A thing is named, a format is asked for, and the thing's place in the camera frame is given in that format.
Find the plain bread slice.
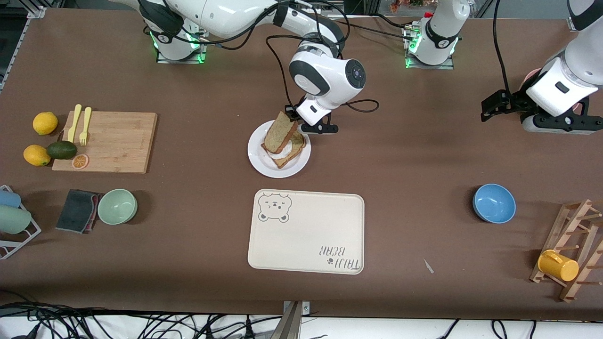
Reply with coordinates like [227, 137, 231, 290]
[261, 111, 299, 154]

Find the fried egg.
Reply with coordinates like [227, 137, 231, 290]
[273, 141, 296, 160]

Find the white round plate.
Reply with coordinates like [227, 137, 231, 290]
[247, 120, 311, 178]

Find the pink bowl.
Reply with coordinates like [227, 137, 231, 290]
[522, 68, 590, 114]

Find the blue bowl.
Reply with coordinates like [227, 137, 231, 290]
[473, 184, 516, 224]

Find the cream bear print tray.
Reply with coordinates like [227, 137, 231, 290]
[248, 189, 365, 275]

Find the wooden mug rack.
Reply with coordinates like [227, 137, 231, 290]
[530, 199, 603, 302]

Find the yellow mug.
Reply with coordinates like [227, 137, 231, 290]
[538, 250, 579, 282]

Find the wooden cutting board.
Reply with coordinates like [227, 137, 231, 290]
[52, 111, 158, 174]

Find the green bowl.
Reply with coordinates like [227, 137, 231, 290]
[97, 188, 138, 225]

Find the yellow plastic fork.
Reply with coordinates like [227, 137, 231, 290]
[79, 107, 92, 146]

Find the aluminium profile beam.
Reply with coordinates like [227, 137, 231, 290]
[271, 300, 310, 339]

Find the yellow plastic knife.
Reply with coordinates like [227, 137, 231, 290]
[67, 104, 82, 143]

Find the green avocado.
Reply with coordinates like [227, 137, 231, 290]
[46, 140, 78, 160]

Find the grey folded cloth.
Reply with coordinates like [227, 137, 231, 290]
[55, 189, 103, 234]

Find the yellow lemon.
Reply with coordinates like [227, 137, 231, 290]
[33, 112, 59, 136]
[23, 145, 51, 167]

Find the blue cup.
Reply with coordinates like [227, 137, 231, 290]
[0, 189, 22, 208]

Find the green cup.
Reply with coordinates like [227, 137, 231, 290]
[0, 204, 32, 234]

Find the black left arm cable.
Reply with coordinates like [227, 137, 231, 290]
[492, 0, 514, 95]

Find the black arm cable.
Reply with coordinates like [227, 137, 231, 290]
[265, 0, 380, 113]
[492, 0, 514, 95]

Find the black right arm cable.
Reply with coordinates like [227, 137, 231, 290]
[265, 0, 380, 113]

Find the black cable on table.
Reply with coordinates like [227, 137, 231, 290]
[346, 21, 415, 42]

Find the white wire rack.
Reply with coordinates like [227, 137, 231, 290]
[0, 185, 42, 260]

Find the black cable bundle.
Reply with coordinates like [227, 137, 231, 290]
[0, 301, 283, 339]

